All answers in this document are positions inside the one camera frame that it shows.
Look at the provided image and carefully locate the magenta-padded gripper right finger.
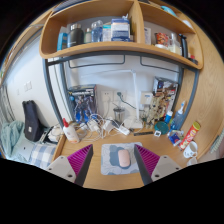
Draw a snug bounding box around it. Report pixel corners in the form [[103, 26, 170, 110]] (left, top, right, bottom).
[[133, 143, 183, 186]]

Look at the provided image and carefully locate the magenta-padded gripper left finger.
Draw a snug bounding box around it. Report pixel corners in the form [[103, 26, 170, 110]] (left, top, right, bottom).
[[45, 143, 95, 187]]

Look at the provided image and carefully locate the pink computer mouse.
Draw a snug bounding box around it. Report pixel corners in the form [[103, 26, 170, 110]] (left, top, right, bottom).
[[117, 148, 132, 168]]

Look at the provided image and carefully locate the grey cloud-print mouse pad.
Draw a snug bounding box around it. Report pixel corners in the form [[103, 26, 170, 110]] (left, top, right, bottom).
[[99, 142, 144, 176]]

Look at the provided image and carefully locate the plaid bedding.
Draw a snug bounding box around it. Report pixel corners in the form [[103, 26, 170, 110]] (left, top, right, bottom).
[[29, 142, 58, 169]]

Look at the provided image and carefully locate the plain white cup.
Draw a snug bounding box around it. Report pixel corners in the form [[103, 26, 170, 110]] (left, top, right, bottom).
[[186, 156, 199, 167]]

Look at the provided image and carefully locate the white printed mug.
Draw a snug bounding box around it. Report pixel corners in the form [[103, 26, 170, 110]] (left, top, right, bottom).
[[182, 140, 199, 159]]

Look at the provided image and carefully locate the blue snack packet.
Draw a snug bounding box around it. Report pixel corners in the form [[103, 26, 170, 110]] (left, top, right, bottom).
[[168, 130, 184, 147]]

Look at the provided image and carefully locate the white red-topped pump bottle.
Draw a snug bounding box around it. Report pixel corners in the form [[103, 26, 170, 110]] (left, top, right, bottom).
[[62, 117, 81, 144]]

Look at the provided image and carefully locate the teal round container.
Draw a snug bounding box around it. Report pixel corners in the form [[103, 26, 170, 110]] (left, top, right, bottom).
[[154, 120, 170, 135]]

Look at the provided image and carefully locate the black ruler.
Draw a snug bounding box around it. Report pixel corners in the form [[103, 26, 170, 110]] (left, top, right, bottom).
[[133, 130, 155, 136]]

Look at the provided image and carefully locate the blue spray bottle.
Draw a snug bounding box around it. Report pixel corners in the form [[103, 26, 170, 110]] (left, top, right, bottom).
[[170, 100, 186, 132]]

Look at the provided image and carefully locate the white charger block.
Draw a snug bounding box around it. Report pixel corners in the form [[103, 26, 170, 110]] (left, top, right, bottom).
[[88, 119, 100, 133], [102, 119, 114, 132]]

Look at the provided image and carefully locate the black bag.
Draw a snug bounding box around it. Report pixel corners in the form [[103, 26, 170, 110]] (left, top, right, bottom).
[[21, 99, 44, 143]]

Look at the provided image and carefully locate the white power strip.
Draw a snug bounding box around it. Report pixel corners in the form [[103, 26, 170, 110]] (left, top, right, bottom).
[[117, 125, 131, 136]]

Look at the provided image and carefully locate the tan robot figure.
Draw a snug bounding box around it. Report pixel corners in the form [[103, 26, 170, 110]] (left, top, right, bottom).
[[141, 88, 178, 129]]

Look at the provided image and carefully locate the teal blanket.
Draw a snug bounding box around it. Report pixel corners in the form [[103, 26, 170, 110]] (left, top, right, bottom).
[[0, 119, 25, 158]]

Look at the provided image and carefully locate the blue model kit box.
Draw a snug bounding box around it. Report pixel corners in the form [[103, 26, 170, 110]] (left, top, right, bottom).
[[67, 84, 98, 123]]

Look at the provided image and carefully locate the steel cup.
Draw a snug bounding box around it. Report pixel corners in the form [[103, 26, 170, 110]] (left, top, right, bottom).
[[113, 107, 126, 124]]

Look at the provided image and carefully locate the small white box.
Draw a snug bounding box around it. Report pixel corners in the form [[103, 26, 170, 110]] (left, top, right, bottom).
[[139, 91, 154, 106]]

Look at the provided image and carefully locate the colourful printed box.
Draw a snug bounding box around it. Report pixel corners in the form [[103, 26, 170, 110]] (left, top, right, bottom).
[[152, 77, 179, 101]]

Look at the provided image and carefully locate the wooden shelf unit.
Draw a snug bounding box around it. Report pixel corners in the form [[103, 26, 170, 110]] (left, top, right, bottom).
[[39, 0, 204, 70]]

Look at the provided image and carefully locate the white coiled cable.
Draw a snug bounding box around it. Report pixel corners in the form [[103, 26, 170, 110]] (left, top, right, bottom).
[[78, 114, 104, 141]]

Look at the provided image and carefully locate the white wall socket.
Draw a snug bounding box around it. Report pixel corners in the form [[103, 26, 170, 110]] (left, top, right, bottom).
[[100, 90, 114, 103]]

